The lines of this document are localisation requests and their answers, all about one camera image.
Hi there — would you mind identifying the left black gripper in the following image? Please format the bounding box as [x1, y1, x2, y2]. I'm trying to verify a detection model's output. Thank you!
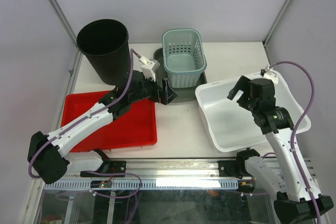
[130, 72, 178, 105]

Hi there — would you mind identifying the dark grey plastic tray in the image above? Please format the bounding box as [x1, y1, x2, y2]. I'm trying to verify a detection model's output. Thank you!
[153, 48, 207, 104]

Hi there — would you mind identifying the teal perforated plastic basket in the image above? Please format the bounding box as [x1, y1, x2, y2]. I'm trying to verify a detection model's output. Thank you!
[162, 28, 207, 89]

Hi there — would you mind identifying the large white plastic tub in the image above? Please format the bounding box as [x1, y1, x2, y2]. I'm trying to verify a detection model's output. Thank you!
[195, 70, 311, 153]

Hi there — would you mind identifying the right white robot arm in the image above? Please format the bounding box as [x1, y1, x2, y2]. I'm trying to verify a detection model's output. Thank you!
[225, 76, 334, 223]

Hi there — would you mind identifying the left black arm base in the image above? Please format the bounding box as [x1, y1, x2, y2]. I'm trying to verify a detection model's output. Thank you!
[92, 149, 127, 177]

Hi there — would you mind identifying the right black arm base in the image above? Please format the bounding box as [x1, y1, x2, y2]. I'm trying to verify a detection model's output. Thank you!
[218, 160, 244, 179]

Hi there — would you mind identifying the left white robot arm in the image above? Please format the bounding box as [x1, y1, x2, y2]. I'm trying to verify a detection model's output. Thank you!
[27, 70, 177, 184]

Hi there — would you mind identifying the red plastic tray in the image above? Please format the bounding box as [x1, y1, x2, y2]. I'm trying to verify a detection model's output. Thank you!
[61, 91, 157, 152]

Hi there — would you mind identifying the black round plastic bin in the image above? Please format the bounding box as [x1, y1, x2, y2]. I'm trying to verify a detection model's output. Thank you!
[76, 19, 131, 86]

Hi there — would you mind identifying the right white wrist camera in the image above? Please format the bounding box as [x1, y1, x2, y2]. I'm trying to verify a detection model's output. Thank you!
[260, 65, 279, 85]

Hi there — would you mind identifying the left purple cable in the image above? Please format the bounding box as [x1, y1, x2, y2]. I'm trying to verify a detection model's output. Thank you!
[28, 48, 144, 180]

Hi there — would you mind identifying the aluminium mounting rail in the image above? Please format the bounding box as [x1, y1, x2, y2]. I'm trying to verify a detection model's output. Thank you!
[62, 157, 313, 180]

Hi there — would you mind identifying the white slotted cable duct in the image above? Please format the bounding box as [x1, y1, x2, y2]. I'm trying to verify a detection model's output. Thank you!
[45, 178, 238, 191]

